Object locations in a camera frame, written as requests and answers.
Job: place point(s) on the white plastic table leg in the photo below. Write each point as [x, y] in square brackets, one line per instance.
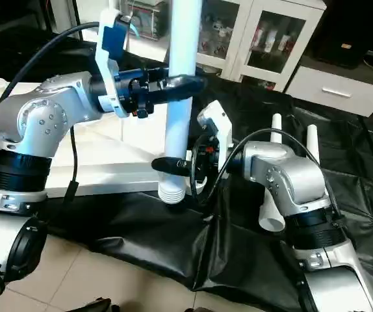
[312, 140]
[272, 221]
[183, 39]

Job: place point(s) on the white plastic table top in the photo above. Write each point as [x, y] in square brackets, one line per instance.
[115, 177]

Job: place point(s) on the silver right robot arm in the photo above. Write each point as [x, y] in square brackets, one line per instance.
[290, 182]

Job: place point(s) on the black work surface mat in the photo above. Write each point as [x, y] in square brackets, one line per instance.
[147, 227]

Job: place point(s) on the colourful background box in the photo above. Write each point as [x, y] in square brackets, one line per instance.
[151, 19]

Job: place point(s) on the white glass door cabinet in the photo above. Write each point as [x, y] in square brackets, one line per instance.
[245, 39]

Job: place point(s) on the white drawer unit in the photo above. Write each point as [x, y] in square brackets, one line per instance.
[336, 91]

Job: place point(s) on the black equipment box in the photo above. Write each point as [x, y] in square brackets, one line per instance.
[342, 39]

